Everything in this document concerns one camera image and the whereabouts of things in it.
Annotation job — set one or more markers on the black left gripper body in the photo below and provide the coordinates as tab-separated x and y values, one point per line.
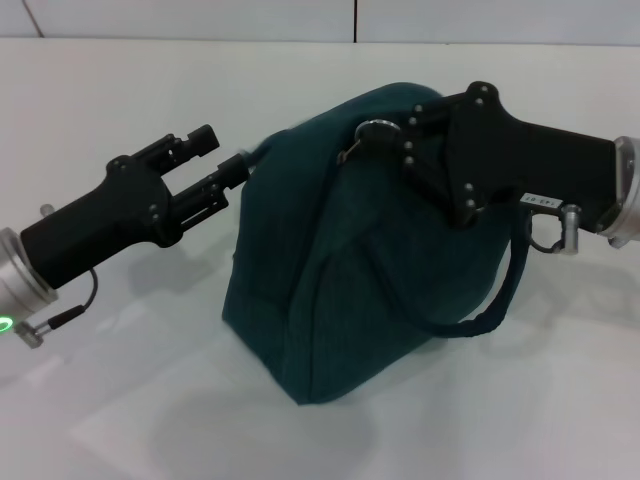
100	215

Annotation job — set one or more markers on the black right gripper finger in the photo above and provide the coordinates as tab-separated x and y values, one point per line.
415	125
435	180

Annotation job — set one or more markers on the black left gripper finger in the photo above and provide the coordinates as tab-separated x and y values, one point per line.
185	142
210	192

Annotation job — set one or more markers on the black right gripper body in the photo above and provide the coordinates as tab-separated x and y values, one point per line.
525	155

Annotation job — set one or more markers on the teal fabric lunch bag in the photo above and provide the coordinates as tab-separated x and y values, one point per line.
350	250

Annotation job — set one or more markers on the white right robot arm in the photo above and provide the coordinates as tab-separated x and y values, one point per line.
627	190

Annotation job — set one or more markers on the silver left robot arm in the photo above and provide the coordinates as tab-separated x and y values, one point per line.
20	290

